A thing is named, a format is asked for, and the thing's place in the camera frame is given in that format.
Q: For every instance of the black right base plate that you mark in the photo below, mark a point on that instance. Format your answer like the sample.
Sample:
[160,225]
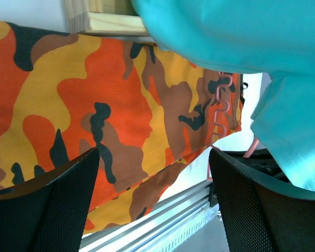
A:
[212,196]

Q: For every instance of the orange camouflage trousers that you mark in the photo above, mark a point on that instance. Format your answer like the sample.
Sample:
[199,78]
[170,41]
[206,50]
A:
[146,110]

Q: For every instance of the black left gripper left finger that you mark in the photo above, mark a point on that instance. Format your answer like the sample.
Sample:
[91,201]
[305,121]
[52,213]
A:
[49,212]

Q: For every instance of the wooden clothes rack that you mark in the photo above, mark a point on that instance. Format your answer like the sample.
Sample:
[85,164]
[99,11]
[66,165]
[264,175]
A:
[104,18]

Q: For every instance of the slotted cable duct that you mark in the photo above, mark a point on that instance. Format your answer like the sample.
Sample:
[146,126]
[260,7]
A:
[178,233]

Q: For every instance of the pink plastic hanger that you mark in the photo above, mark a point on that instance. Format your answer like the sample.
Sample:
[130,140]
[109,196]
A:
[234,99]

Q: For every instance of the teal t-shirt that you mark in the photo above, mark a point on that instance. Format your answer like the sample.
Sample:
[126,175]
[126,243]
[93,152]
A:
[275,37]

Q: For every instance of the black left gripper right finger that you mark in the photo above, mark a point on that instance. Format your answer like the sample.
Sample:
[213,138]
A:
[260,212]

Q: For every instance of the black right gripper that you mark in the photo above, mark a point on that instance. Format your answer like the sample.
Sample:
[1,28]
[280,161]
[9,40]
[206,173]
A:
[260,160]

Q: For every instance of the aluminium front rail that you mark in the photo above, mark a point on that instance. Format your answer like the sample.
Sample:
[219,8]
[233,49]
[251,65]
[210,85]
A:
[131,236]

